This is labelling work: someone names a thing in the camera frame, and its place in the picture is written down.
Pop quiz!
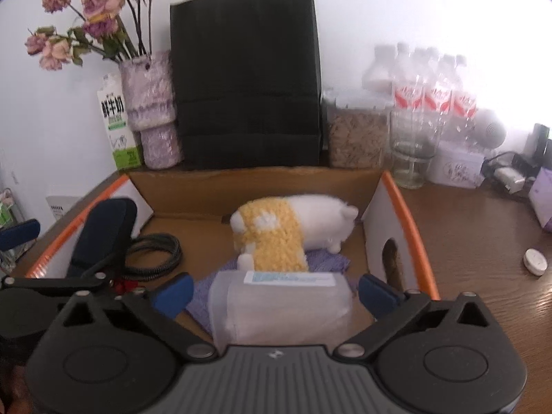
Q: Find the red cardboard box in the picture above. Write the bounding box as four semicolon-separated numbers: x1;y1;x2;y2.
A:
9;167;441;354

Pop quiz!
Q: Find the white power adapter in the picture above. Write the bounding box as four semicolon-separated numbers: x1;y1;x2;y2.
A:
494;166;528;193

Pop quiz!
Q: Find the clear plastic swab box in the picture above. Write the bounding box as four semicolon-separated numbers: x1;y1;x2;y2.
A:
209;269;353;351

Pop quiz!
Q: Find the green white milk carton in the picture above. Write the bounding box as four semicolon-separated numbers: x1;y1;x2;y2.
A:
96;73;144;171

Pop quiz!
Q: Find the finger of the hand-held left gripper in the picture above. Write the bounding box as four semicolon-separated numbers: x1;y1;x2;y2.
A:
1;272;109;297
0;218;41;252

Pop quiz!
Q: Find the purple drawstring pouch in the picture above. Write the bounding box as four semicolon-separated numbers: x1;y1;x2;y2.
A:
185;248;351;326

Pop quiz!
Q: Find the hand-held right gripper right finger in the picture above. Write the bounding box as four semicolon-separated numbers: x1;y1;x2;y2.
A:
334;274;492;361

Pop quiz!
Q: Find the purple tissue pack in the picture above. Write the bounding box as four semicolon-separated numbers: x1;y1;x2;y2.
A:
528;167;552;232

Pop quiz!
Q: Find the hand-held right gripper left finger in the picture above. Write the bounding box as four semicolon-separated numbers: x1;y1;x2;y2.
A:
60;273;218;361

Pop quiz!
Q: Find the yellow white plush toy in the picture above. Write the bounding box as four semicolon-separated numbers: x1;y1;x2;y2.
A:
228;194;359;274

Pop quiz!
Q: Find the black paper bag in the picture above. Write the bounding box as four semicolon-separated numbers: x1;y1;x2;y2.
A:
169;0;324;170

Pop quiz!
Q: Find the dried pink rose bouquet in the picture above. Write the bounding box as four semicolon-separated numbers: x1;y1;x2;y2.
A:
23;0;157;72

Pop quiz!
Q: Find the white floral tin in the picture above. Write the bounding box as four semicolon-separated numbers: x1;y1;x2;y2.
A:
428;140;486;189

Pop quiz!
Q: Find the small white round puck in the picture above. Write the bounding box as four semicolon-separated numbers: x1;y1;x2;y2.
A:
523;248;548;276

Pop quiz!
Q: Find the clear drinking glass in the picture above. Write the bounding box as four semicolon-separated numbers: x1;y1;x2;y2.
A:
389;108;446;190

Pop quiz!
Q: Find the metal storage rack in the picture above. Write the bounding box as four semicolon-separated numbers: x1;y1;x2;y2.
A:
0;187;19;270

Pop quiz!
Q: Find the power adapter with cables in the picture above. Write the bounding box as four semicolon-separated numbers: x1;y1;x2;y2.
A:
481;150;535;201

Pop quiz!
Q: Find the pack of water bottles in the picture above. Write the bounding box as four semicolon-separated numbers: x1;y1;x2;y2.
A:
362;42;480;143

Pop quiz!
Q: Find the black glasses case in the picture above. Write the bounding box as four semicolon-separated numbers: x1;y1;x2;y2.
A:
66;197;139;279

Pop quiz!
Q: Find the white round speaker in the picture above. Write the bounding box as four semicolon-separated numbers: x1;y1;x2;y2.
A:
471;109;508;150

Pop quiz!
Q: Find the clear cereal container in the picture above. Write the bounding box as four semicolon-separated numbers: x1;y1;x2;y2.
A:
321;88;390;170

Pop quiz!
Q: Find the purple textured vase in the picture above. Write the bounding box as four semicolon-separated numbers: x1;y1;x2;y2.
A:
118;51;183;170

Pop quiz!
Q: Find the braided charging cable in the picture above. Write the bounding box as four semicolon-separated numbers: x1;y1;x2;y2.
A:
123;233;183;282

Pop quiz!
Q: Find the white slatted appliance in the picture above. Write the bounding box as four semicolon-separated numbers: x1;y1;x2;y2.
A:
45;196;86;226

